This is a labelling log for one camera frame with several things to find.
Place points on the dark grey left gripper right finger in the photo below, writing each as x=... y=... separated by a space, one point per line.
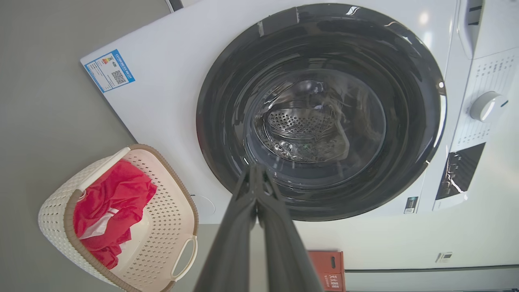
x=284 y=251

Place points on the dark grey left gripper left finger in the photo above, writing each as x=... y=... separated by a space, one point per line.
x=231 y=243

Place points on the cream perforated plastic laundry basket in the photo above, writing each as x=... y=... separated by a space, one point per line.
x=162 y=227

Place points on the red fire extinguisher box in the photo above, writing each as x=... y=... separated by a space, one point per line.
x=324 y=265

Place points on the round white filter cover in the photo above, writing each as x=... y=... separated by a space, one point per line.
x=204 y=205

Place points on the red and white garment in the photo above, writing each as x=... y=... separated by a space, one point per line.
x=117 y=190

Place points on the small black sticker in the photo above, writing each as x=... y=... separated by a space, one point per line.
x=410 y=205

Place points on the round dark washing machine door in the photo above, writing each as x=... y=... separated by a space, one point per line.
x=227 y=101

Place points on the white front-load washing machine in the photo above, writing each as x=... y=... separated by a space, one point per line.
x=170 y=81

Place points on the black washing machine display panel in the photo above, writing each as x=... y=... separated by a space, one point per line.
x=460 y=172

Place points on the blue energy label sticker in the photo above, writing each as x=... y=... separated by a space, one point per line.
x=109 y=71

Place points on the white washing machine dial knob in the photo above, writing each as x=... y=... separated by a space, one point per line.
x=486 y=106

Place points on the white detergent drawer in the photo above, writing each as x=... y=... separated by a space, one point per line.
x=498 y=28

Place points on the grey wall trim strip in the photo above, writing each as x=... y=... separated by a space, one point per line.
x=429 y=269

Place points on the white wall socket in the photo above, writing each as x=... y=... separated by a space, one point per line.
x=444 y=257

